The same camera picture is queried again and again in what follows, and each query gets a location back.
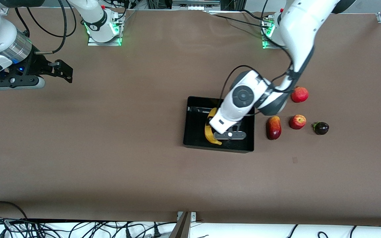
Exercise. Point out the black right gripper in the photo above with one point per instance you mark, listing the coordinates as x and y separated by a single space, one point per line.
37 64

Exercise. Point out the yellow banana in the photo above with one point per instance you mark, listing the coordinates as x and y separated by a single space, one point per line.
208 134

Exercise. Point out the black rectangular plastic box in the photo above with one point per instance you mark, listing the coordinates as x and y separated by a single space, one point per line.
197 132

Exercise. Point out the red mango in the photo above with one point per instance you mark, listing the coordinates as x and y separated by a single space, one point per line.
274 128

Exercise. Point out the red yellow apple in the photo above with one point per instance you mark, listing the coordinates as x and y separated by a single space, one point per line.
297 122

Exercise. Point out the red pomegranate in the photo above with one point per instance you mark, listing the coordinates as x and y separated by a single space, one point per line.
300 95

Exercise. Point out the dark purple eggplant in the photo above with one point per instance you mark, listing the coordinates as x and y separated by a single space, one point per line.
321 128

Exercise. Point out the brown table cover sheet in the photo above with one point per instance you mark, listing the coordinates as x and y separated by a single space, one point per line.
144 181

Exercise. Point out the white power strip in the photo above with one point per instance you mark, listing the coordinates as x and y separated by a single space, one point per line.
195 6

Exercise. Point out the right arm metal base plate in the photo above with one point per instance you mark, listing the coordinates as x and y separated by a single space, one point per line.
94 43

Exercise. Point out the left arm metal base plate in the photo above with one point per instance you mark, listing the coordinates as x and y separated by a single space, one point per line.
268 46

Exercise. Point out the silver pole bracket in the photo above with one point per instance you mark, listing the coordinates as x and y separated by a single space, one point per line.
193 216

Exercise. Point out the grey camera mount pole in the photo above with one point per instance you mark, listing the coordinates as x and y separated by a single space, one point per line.
181 229

